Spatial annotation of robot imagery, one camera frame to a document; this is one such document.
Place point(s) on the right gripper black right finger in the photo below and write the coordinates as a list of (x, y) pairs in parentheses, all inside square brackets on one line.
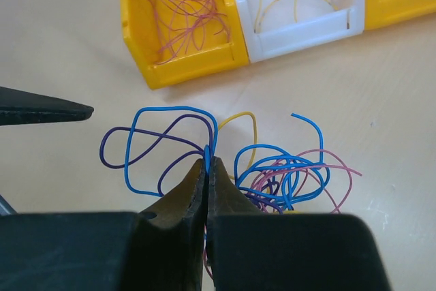
[(251, 250)]

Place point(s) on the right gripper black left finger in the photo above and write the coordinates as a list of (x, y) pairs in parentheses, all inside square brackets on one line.
[(159, 248)]

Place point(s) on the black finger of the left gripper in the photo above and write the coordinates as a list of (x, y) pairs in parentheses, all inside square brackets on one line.
[(21, 108)]

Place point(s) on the near yellow plastic bin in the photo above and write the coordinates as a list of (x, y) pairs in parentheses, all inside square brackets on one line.
[(173, 41)]

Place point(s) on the white plastic bin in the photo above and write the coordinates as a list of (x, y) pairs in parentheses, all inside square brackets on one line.
[(273, 28)]

